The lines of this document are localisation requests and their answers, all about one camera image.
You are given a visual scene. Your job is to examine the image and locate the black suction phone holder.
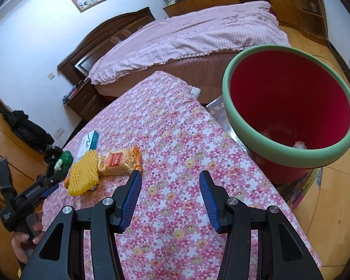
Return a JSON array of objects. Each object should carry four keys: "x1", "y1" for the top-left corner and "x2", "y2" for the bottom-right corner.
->
[{"x1": 44, "y1": 144, "x2": 65, "y2": 181}]

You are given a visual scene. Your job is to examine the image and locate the red bin with green rim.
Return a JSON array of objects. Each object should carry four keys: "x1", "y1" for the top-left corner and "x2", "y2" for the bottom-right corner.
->
[{"x1": 222, "y1": 45, "x2": 350, "y2": 185}]

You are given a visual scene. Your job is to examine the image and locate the long low wooden cabinet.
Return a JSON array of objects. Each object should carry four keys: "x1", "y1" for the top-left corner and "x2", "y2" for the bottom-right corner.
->
[{"x1": 163, "y1": 0, "x2": 329, "y2": 40}]

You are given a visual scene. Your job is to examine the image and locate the colourful printed box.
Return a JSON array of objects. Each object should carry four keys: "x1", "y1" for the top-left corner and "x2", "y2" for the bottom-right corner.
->
[{"x1": 276, "y1": 168, "x2": 324, "y2": 210}]

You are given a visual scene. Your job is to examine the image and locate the clear plastic bag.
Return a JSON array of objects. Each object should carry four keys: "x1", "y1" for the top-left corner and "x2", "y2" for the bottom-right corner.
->
[{"x1": 206, "y1": 95, "x2": 248, "y2": 149}]

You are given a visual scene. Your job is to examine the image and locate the light wooden wardrobe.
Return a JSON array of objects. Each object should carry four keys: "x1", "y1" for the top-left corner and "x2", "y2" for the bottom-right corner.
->
[{"x1": 0, "y1": 84, "x2": 65, "y2": 269}]

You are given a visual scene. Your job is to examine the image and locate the dark wooden bed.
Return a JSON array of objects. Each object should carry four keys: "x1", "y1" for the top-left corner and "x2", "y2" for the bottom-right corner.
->
[{"x1": 57, "y1": 7, "x2": 291, "y2": 105}]

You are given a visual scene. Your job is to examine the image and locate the black jacket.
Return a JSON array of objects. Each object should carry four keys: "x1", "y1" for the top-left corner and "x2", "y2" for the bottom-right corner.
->
[{"x1": 1, "y1": 109, "x2": 55, "y2": 154}]

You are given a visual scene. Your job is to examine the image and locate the pink floral tablecloth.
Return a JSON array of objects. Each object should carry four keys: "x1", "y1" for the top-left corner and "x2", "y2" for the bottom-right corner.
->
[{"x1": 42, "y1": 70, "x2": 321, "y2": 280}]

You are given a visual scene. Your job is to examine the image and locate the red and blue booklets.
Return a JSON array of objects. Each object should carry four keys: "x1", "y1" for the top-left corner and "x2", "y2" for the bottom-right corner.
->
[{"x1": 63, "y1": 86, "x2": 80, "y2": 102}]

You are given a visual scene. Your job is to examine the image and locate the white box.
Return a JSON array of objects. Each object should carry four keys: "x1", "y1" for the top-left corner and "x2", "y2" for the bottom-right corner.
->
[{"x1": 77, "y1": 131, "x2": 100, "y2": 156}]

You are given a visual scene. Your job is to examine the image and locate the green flower-shaped cushion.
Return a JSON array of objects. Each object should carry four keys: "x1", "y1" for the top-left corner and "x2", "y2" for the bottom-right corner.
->
[{"x1": 55, "y1": 150, "x2": 74, "y2": 178}]

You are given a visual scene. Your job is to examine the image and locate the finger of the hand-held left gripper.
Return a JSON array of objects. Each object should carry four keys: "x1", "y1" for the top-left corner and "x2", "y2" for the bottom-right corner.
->
[
  {"x1": 42, "y1": 183, "x2": 60, "y2": 202},
  {"x1": 36, "y1": 175, "x2": 55, "y2": 189}
]

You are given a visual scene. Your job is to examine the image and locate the yellow foam fruit net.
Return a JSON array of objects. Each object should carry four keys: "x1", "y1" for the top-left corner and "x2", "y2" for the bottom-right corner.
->
[{"x1": 68, "y1": 150, "x2": 101, "y2": 196}]

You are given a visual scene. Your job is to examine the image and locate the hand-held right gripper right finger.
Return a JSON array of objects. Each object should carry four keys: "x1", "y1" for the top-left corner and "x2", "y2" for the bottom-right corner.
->
[{"x1": 199, "y1": 171, "x2": 324, "y2": 280}]

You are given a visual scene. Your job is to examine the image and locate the orange snack packet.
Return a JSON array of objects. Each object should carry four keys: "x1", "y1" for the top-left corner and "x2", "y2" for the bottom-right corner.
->
[{"x1": 97, "y1": 147, "x2": 142, "y2": 176}]

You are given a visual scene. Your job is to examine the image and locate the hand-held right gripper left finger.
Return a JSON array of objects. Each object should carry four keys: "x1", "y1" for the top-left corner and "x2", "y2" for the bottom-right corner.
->
[{"x1": 19, "y1": 170, "x2": 143, "y2": 280}]

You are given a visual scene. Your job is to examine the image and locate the person's left hand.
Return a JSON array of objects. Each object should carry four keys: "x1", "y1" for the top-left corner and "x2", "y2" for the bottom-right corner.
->
[{"x1": 11, "y1": 210, "x2": 45, "y2": 264}]

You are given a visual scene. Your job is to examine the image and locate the pink checked blanket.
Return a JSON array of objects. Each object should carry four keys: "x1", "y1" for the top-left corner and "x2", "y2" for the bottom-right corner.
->
[{"x1": 87, "y1": 0, "x2": 291, "y2": 86}]

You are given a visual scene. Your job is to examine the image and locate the dark wooden nightstand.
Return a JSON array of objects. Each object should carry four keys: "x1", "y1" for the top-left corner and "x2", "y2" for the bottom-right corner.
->
[{"x1": 63, "y1": 79, "x2": 110, "y2": 121}]

